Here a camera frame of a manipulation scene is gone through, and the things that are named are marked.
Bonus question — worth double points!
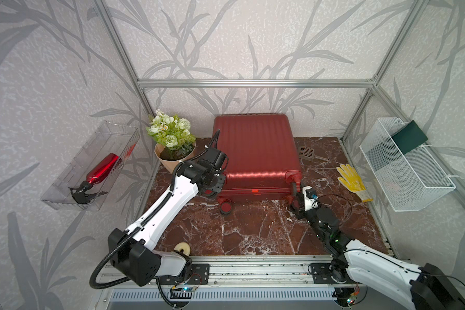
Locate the red ribbed hardshell suitcase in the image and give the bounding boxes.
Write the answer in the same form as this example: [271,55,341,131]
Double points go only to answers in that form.
[213,114,302,215]

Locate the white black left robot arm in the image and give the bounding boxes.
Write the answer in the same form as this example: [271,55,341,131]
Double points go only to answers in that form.
[89,131,228,289]

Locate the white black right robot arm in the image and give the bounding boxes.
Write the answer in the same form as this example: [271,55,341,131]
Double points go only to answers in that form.
[289,186,465,309]

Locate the beige slotted plastic scoop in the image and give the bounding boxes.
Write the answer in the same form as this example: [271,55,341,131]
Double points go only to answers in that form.
[298,146,329,161]

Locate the yellow work glove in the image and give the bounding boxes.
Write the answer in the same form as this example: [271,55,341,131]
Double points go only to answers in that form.
[337,164,373,202]

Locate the green white artificial flowers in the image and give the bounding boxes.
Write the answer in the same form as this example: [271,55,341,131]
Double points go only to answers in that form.
[146,109,196,161]

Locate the dark green card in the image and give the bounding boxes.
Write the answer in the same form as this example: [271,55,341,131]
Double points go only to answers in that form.
[391,120,428,154]

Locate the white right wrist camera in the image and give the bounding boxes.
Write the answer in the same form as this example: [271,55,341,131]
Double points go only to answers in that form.
[302,186,319,212]

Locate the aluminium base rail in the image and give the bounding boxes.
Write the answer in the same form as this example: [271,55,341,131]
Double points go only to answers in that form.
[96,254,412,289]

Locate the white wire mesh basket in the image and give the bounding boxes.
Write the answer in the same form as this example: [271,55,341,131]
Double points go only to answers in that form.
[360,118,456,212]

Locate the aluminium frame profiles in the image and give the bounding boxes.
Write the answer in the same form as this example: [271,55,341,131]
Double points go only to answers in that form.
[88,1,465,210]

